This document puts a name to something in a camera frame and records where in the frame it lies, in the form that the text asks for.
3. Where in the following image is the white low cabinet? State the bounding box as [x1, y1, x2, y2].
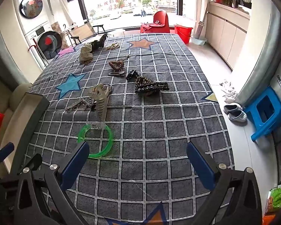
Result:
[206, 1, 251, 70]

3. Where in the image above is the silver chain bracelet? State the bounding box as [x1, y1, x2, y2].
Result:
[65, 96, 96, 112]

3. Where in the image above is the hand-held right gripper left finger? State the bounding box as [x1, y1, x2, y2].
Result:
[15, 142, 90, 225]

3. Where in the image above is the grey checkered star cloth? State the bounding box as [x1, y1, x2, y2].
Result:
[14, 33, 236, 225]

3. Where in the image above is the white dryer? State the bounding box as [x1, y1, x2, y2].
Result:
[13, 0, 53, 32]

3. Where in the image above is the brown beaded bracelet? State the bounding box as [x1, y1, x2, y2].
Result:
[108, 61, 125, 72]

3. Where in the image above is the silver shoe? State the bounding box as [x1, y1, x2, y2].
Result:
[223, 103, 243, 113]
[228, 110, 248, 122]

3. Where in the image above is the folding chair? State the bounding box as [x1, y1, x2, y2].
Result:
[66, 19, 108, 46]

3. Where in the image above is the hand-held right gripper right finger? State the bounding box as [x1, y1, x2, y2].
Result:
[186, 142, 263, 225]

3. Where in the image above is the grey curtain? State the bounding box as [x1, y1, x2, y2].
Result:
[234, 0, 281, 104]

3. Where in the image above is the blue plastic stool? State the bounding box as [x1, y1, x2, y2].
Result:
[245, 86, 281, 142]

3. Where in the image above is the white cloth pile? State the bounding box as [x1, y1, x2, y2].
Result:
[220, 80, 239, 104]

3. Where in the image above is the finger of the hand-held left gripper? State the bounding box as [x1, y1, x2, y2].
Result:
[0, 142, 15, 169]
[0, 153, 43, 185]

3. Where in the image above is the red bucket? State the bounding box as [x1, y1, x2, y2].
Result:
[174, 23, 194, 44]

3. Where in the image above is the small black hair clip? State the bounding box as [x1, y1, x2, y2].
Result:
[126, 70, 139, 81]

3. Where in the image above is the green bangle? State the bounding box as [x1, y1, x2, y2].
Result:
[78, 123, 114, 158]

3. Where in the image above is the black beaded bracelet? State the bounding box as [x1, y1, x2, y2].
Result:
[135, 85, 160, 97]

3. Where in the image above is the gold beaded bracelet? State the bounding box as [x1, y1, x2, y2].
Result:
[135, 76, 152, 89]

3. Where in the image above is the red plastic chair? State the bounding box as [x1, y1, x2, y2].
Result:
[140, 10, 170, 34]

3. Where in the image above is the pale blue basin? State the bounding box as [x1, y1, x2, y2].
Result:
[192, 36, 207, 46]

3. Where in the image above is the beige sofa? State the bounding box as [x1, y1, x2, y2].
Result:
[0, 70, 33, 153]

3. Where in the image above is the white washing machine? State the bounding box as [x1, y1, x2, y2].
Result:
[25, 21, 64, 64]

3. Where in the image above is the black studded hair clip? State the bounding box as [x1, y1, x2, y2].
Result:
[152, 81, 170, 92]

